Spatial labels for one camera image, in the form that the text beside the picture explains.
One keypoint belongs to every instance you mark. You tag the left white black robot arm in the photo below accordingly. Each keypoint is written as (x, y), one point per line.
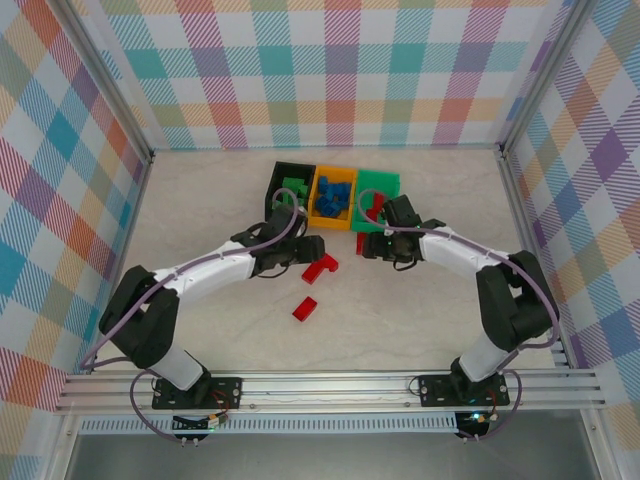
(210, 272)

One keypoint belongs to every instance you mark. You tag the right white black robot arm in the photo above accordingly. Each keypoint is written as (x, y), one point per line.
(450, 245)

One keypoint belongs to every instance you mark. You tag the dark blue lego brick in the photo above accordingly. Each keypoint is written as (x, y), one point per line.
(327, 209)

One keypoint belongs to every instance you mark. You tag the aluminium frame post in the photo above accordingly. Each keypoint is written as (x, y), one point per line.
(109, 75)
(543, 75)

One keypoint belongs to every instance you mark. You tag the orange plastic bin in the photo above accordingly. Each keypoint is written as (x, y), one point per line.
(330, 224)

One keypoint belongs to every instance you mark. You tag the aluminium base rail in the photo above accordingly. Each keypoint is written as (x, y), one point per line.
(325, 387)

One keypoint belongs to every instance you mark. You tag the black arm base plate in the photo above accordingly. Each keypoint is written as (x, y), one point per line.
(225, 387)
(430, 387)

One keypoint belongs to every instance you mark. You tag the green plastic bin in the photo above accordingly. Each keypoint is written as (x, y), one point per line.
(367, 175)

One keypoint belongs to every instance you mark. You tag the green lego brick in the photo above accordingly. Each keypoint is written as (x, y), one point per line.
(292, 182)
(289, 198)
(278, 203)
(302, 193)

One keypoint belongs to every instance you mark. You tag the black plastic bin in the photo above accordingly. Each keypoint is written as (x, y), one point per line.
(295, 169)

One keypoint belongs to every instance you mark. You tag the small blue arch lego brick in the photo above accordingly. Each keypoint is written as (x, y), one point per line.
(334, 194)

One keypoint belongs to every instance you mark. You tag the blue sloped lego brick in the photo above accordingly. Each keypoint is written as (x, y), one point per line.
(325, 182)

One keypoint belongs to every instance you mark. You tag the aluminium back rail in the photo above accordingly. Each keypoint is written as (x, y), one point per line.
(325, 148)

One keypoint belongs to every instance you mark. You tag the aluminium side rail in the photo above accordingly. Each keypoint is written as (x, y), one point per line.
(527, 235)
(129, 235)

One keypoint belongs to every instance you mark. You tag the small black controller board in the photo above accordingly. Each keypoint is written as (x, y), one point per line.
(200, 424)
(477, 417)

